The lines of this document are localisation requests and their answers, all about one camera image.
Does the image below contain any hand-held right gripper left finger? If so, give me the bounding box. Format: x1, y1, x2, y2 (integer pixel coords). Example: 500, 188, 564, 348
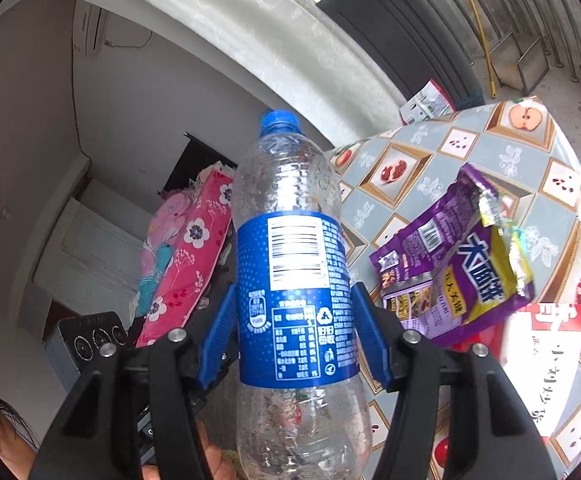
28, 284, 240, 480

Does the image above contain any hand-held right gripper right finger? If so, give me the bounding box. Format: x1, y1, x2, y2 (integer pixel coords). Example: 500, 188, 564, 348
352, 282, 559, 480

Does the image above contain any clear bottle with blue label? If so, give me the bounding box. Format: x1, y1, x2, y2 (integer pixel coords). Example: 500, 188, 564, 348
230, 109, 374, 480

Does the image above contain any purple yellow snack packet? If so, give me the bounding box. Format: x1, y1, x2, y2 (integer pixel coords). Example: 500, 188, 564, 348
369, 162, 536, 346

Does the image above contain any red white snack bag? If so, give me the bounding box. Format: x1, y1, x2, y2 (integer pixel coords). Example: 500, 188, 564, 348
451, 302, 581, 438

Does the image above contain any person's left hand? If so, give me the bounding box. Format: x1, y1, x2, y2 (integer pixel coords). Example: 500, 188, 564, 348
195, 420, 244, 480

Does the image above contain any pink floral blanket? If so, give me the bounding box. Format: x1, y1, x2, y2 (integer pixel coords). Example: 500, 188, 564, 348
133, 169, 235, 348

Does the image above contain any white panel door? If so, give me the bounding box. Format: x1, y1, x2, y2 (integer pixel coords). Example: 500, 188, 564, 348
33, 197, 144, 311

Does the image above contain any pink cartoon pillow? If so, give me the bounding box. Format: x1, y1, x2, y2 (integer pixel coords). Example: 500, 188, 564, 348
138, 195, 196, 316

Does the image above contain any dark bed headboard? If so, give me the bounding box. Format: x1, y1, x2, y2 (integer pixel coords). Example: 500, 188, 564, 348
163, 132, 238, 196

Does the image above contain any fruit print tablecloth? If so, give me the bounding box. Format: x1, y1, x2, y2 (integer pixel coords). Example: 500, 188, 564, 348
328, 100, 581, 480

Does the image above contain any red white green carton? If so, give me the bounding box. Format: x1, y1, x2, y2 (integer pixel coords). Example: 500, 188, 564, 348
399, 79, 456, 126

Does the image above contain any dark grey storage cabinet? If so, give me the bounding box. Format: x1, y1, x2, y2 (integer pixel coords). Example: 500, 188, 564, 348
315, 0, 485, 111

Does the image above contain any white air conditioner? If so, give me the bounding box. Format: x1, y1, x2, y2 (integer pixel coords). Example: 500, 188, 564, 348
72, 0, 111, 56

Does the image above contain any metal rack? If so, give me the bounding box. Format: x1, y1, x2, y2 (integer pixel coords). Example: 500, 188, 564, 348
488, 30, 551, 96

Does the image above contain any yellow stick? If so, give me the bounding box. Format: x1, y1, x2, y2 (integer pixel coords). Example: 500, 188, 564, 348
453, 0, 499, 98

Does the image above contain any metal balcony railing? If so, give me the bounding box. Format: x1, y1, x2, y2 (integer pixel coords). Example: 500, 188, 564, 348
421, 0, 581, 121

